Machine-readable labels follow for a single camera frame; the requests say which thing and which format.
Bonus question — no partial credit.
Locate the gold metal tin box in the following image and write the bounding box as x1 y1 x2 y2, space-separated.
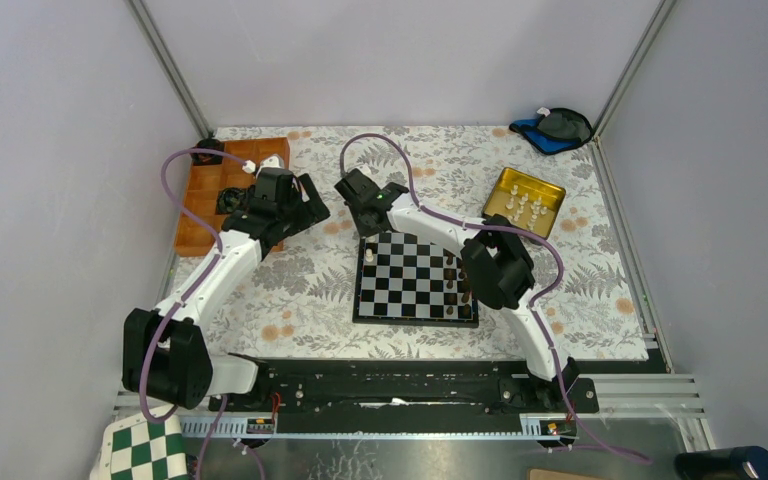
481 167 566 240

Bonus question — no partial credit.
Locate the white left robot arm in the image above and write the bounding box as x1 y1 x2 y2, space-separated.
122 167 330 414

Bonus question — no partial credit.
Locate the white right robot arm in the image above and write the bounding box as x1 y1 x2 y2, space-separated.
335 169 578 412

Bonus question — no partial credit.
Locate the black white chess board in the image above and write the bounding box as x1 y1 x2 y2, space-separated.
352 232 479 328

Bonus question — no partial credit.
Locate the dark chess pieces row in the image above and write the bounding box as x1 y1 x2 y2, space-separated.
443 252 473 322

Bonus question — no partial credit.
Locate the green white rolled chess mat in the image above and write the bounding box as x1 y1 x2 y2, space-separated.
89 414 191 480

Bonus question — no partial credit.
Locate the dark rolled cloth in tray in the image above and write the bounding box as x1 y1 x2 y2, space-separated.
216 187 247 215

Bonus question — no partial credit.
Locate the orange wooden divided tray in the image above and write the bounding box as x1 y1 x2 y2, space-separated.
174 137 290 257

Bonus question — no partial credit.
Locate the floral white table mat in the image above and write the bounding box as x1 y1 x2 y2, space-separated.
205 126 648 361

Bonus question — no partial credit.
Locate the dark rolled cloth corner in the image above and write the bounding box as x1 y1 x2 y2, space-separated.
190 138 225 166

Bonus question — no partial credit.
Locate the blue black cloth bundle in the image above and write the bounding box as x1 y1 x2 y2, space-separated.
509 107 594 155

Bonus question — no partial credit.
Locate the dark cylinder bottle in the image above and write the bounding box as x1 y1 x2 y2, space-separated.
673 446 768 480

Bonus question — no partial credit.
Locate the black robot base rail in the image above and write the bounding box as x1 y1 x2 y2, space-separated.
227 359 599 435

